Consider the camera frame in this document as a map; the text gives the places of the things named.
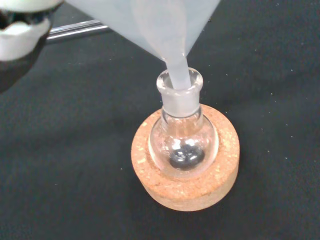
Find round cork ring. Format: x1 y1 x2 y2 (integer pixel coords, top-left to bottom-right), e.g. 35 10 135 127
131 104 241 212

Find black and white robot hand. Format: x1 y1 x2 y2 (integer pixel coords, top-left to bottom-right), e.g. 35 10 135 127
0 0 64 94

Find clear acrylic funnel stand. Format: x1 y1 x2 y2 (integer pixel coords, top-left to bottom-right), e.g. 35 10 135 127
46 19 111 45

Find clear round-bottom flask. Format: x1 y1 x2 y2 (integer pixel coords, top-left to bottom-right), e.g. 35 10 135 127
148 67 220 179

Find black bench cloth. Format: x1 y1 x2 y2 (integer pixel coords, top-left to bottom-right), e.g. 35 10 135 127
0 0 320 240

